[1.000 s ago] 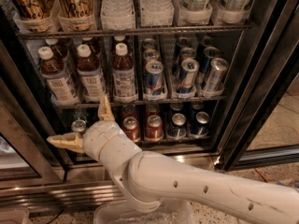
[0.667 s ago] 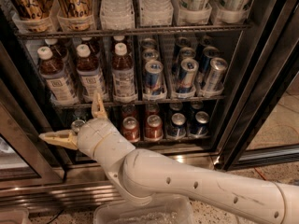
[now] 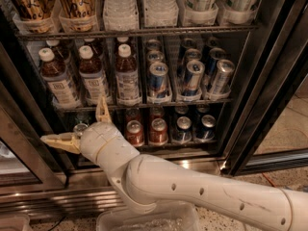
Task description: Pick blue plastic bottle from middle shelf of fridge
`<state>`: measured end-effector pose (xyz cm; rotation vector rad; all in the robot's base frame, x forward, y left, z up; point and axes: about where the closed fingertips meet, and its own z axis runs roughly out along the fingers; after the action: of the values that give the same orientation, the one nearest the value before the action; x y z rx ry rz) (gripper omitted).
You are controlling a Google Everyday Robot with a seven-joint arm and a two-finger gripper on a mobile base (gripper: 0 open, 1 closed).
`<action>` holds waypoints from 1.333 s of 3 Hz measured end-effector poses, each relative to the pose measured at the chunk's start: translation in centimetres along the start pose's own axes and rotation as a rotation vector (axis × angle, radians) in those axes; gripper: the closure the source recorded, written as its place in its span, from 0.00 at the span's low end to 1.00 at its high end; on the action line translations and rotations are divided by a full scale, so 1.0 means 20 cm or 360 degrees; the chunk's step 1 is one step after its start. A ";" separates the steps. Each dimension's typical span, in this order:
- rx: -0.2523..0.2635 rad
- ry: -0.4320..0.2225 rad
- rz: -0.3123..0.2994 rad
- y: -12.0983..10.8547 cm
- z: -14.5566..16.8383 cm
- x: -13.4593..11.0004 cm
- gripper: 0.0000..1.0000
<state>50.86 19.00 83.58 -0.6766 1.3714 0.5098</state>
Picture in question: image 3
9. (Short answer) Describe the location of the energy drink can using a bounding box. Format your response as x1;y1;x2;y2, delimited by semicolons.
147;63;171;103
177;60;205;102
205;59;235;101

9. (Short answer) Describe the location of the left red soda can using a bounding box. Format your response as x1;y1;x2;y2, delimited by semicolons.
125;120;144;147

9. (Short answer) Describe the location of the right gold tall can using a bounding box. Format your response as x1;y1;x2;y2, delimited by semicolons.
60;0;96;32

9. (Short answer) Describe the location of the gold tall can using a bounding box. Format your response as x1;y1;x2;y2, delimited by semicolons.
60;0;96;32
12;0;56;33

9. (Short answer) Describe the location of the left gold tall can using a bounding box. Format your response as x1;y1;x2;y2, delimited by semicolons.
12;0;56;33

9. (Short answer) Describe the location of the clear water bottle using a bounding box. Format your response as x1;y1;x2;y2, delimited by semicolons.
103;0;139;31
143;0;179;27

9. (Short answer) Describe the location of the right blue soda can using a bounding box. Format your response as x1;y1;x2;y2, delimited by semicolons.
195;115;216;141

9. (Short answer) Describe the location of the green label bottle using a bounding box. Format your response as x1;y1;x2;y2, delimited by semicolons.
217;0;258;26
177;0;218;26

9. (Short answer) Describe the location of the right green label bottle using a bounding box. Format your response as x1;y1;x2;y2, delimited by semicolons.
217;0;258;26

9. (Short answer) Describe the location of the clear plastic bin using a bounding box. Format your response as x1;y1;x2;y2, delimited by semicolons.
95;201;200;231

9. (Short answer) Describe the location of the front right energy drink can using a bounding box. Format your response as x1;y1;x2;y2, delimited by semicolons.
205;59;235;101

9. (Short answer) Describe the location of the left green label bottle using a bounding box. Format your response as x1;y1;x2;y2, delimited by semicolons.
177;0;218;26

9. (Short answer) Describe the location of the left blue soda can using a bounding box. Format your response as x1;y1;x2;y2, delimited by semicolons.
172;116;192;143

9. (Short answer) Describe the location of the front middle energy drink can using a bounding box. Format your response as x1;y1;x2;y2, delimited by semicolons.
177;60;205;102

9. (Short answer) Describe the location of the left green soda can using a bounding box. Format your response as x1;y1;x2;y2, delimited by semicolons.
73;123;88;138

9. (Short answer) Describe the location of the orange cable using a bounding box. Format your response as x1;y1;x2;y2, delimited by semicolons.
261;172;277;189

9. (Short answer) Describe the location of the fridge glass door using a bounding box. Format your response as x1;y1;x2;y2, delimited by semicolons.
219;0;308;175

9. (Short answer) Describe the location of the right clear water bottle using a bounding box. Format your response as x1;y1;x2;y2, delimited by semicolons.
143;0;179;27

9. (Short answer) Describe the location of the front left energy drink can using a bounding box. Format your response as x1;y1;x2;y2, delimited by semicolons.
147;63;171;103

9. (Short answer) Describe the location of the left clear water bottle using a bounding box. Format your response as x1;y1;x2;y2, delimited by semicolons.
103;0;139;31

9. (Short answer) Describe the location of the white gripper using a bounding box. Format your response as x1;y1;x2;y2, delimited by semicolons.
40;96;140;171

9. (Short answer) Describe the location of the blue soda can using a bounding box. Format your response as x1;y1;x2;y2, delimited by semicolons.
195;115;216;141
172;116;192;143

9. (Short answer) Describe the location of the red soda can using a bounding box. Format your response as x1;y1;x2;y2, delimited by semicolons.
149;118;167;145
125;120;144;147

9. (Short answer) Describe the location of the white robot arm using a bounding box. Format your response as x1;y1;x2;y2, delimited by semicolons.
41;97;308;231

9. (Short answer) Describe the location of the stainless steel fridge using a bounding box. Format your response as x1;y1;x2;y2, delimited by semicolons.
0;0;308;219

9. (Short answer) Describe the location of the tea bottle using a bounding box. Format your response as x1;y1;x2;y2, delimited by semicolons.
38;48;81;109
79;45;111;106
115;44;141;106

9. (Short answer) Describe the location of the right red soda can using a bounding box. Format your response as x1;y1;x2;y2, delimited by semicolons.
149;118;167;145

